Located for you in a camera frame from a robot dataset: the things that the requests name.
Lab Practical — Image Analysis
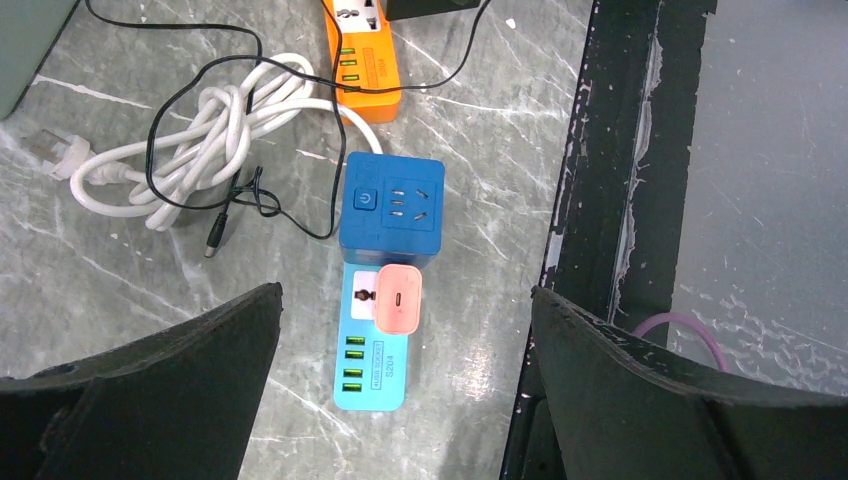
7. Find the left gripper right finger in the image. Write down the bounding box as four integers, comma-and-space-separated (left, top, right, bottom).
531, 287, 847, 479

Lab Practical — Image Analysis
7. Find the pink small block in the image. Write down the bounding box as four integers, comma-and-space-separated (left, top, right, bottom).
374, 264, 423, 336

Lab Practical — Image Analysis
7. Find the translucent green storage box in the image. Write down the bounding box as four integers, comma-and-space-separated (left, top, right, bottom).
1, 0, 79, 119

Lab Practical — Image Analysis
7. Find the white cable of teal strip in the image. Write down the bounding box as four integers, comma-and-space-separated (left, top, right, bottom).
26, 52, 386, 233

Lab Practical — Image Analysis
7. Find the teal power strip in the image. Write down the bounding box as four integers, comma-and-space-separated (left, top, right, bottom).
333, 263, 409, 412

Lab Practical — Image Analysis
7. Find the orange power strip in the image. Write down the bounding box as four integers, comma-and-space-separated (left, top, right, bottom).
324, 0, 402, 124

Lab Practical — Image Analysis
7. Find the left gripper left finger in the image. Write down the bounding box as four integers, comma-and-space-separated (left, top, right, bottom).
1, 283, 283, 479

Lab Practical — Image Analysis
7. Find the black power adapter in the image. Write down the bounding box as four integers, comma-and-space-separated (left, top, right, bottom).
384, 0, 482, 21

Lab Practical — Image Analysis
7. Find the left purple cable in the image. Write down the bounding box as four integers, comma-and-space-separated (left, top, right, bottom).
629, 312, 730, 374

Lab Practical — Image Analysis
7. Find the blue cube socket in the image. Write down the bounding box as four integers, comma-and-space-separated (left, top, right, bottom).
338, 152, 446, 269

